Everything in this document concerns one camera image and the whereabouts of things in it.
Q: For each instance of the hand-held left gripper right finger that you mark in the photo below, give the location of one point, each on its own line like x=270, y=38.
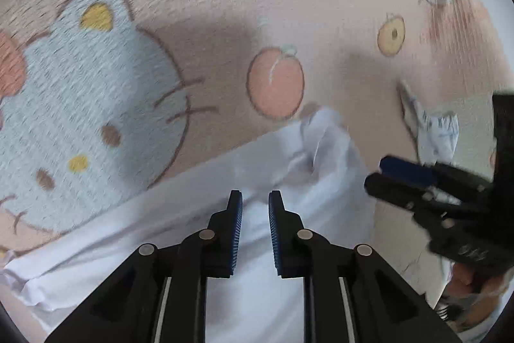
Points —
x=275, y=230

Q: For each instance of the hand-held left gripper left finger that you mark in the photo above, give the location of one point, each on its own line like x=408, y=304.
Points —
x=237, y=230

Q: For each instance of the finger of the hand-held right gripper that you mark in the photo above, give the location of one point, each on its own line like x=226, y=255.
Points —
x=405, y=170
x=389, y=188

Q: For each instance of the light blue printed garment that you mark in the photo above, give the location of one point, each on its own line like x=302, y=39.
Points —
x=437, y=142

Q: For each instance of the white T-shirt with navy collar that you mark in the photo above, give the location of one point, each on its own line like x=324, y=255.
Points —
x=257, y=166

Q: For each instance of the person's right hand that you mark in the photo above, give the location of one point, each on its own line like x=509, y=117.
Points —
x=461, y=280

